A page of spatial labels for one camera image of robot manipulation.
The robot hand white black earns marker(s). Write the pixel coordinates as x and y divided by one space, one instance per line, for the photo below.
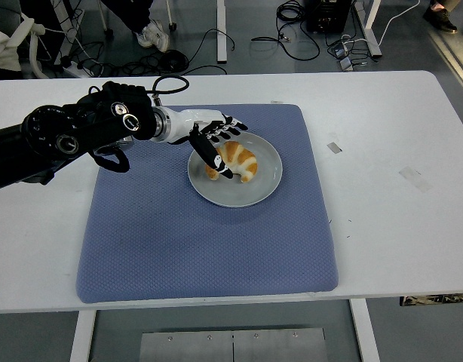
190 122

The croissant bread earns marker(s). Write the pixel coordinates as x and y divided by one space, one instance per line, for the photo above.
246 162

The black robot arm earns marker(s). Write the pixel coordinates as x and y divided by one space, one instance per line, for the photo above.
103 124

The grey round plate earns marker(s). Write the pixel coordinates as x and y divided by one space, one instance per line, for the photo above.
235 194

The person's white sneaker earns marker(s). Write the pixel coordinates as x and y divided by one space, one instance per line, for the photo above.
154 35

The white desk leg slim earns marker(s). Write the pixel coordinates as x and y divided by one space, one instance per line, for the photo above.
221 30

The black chair caster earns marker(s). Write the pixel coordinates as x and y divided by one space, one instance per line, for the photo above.
172 26

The blue quilted mat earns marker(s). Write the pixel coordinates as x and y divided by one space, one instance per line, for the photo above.
178 245

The white power strip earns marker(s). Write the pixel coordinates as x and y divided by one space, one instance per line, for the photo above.
76 69

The person's leg dark trousers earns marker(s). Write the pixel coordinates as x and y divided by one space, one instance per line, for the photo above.
129 11

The small grey tape piece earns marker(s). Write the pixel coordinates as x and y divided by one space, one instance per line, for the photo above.
334 148

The black power adapter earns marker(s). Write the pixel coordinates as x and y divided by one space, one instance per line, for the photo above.
339 50

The grey power adapter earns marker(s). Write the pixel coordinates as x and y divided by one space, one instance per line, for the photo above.
345 64

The black equipment box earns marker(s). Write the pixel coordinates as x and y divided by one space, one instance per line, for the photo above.
327 15

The white cloth garment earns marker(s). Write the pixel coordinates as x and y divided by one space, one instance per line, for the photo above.
3 53

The white desk leg with foot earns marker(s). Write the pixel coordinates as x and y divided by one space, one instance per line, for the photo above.
371 34

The grey metal plate with screws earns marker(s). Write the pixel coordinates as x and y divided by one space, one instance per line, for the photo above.
231 347

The large clear tape piece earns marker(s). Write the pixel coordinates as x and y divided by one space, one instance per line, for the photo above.
414 179

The white table leg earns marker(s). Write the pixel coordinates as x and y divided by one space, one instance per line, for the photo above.
82 335
365 332

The person's black shoe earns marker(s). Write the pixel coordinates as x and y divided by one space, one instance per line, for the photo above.
440 20

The white padded chair frame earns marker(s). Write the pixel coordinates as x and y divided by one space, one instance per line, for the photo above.
33 41

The camouflage patterned bracket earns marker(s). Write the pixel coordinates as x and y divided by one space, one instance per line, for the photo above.
431 299

